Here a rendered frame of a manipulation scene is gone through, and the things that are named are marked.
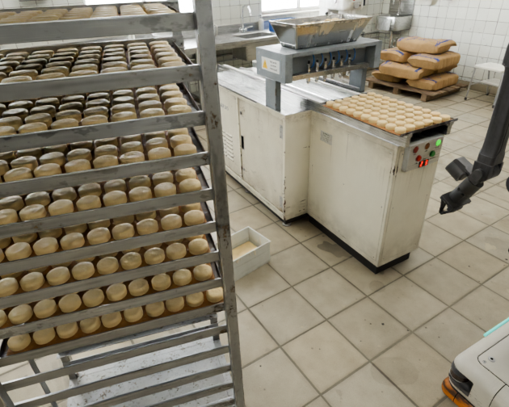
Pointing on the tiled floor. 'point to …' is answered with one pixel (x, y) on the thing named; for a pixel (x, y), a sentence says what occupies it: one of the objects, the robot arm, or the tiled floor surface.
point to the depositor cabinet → (267, 148)
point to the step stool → (489, 77)
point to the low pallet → (414, 88)
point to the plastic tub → (249, 251)
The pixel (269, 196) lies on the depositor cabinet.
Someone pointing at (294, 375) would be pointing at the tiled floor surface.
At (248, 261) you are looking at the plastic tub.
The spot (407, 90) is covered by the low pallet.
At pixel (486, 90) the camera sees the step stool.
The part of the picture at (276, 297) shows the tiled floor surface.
